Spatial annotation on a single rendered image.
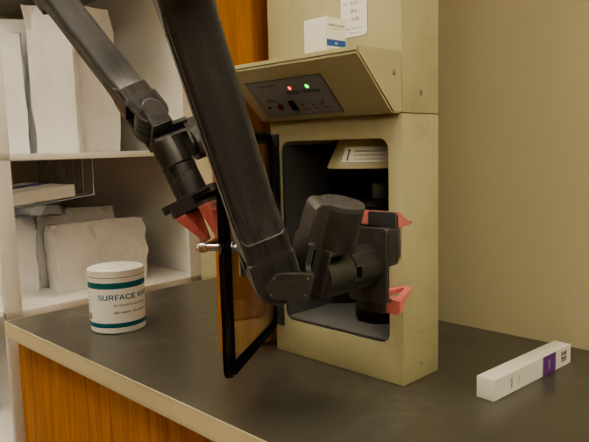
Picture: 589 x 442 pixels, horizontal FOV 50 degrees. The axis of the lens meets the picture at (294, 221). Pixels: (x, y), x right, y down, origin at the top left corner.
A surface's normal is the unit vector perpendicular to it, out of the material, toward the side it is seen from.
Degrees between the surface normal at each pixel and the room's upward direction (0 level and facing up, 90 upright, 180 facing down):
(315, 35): 90
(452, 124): 90
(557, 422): 0
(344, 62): 135
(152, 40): 90
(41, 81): 102
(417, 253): 90
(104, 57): 58
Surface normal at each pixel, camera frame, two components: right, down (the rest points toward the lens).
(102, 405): -0.70, 0.11
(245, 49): 0.71, 0.07
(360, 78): -0.48, 0.77
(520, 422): -0.03, -0.99
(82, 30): 0.22, -0.44
